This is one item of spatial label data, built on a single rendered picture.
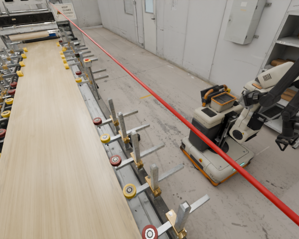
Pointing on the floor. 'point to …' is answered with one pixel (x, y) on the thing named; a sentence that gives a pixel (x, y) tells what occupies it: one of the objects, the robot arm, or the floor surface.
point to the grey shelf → (289, 22)
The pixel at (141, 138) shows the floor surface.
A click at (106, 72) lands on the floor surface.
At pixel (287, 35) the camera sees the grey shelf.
